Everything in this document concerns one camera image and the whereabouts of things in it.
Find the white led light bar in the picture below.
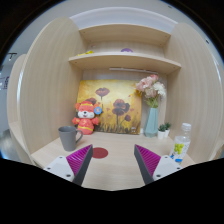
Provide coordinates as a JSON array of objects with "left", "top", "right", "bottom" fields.
[{"left": 109, "top": 67, "right": 159, "bottom": 75}]

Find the yellow object on shelf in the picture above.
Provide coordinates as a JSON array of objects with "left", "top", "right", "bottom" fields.
[{"left": 76, "top": 50, "right": 94, "bottom": 56}]

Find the purple object on shelf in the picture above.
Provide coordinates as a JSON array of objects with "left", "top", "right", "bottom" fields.
[{"left": 121, "top": 48, "right": 133, "bottom": 53}]

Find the grey ceramic mug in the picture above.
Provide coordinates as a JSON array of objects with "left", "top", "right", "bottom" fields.
[{"left": 58, "top": 126, "right": 83, "bottom": 151}]

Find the dark red round coaster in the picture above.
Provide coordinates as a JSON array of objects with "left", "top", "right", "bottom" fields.
[{"left": 93, "top": 147, "right": 108, "bottom": 159}]

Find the clear plastic water bottle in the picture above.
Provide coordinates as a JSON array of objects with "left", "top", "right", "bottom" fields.
[{"left": 169, "top": 123, "right": 191, "bottom": 164}]

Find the teal geometric vase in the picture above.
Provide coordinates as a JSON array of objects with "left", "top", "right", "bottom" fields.
[{"left": 144, "top": 108, "right": 158, "bottom": 137}]

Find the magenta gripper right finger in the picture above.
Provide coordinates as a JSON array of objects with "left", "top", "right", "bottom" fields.
[{"left": 134, "top": 145, "right": 161, "bottom": 184}]

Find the wooden desk hutch shelf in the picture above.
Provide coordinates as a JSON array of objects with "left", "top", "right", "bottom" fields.
[{"left": 7, "top": 17, "right": 224, "bottom": 165}]

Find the red plush fox toy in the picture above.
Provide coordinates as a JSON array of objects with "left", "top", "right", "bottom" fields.
[{"left": 72, "top": 101, "right": 99, "bottom": 135}]

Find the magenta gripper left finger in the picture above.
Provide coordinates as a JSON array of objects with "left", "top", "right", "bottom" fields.
[{"left": 66, "top": 144, "right": 93, "bottom": 186}]

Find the yellow poppy flower painting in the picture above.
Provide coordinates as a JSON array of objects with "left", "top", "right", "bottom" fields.
[{"left": 77, "top": 79, "right": 142, "bottom": 134}]

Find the pink white flower bouquet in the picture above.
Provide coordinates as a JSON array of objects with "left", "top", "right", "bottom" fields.
[{"left": 136, "top": 74, "right": 166, "bottom": 108}]

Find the small potted succulent white pot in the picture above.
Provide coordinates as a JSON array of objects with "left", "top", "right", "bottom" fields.
[{"left": 157, "top": 122, "right": 171, "bottom": 139}]

